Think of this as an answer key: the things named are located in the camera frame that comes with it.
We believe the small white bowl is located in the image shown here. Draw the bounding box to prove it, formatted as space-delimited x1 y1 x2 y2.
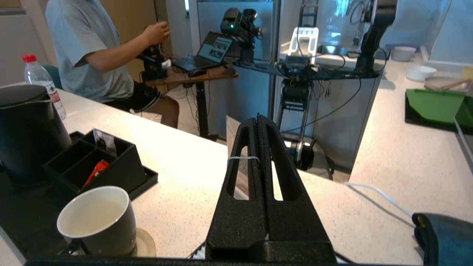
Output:
405 65 438 83

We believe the green cutting board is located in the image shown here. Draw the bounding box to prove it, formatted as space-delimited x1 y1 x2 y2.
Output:
405 89 473 134

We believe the person in grey shirt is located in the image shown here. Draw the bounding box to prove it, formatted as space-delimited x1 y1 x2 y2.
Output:
45 0 181 129

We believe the black mug white inside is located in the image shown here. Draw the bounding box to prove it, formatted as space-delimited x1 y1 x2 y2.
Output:
57 186 137 258

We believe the black upright frame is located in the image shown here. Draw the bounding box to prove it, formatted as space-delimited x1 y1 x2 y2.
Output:
299 0 319 28

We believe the black rectangular serving tray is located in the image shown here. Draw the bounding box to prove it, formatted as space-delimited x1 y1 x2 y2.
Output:
0 131 159 259

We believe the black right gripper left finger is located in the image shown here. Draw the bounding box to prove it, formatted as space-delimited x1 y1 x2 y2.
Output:
205 117 267 260

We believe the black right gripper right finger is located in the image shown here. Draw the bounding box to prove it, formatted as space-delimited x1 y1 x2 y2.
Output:
259 114 337 261

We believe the black cylinder with light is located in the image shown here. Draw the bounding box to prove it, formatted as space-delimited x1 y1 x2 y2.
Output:
285 137 317 171

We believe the translucent round coaster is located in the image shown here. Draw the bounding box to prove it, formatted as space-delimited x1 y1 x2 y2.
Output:
129 227 157 258

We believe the thin white cable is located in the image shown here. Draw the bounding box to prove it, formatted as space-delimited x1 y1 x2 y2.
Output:
345 183 415 219

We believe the black electric kettle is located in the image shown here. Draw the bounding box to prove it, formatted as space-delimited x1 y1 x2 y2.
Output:
0 85 73 186

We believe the black compartment organizer box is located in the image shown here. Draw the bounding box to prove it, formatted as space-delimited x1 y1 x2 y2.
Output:
42 128 148 202

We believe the water bottle red cap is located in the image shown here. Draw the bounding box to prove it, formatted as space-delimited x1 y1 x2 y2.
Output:
21 54 67 121

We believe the black laptop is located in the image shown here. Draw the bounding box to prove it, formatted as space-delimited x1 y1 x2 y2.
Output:
171 31 234 72

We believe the dark grey cloth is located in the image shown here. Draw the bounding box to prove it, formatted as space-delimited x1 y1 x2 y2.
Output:
412 212 473 266

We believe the teal green chair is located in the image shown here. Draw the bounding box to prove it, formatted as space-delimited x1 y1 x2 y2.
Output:
41 65 64 91

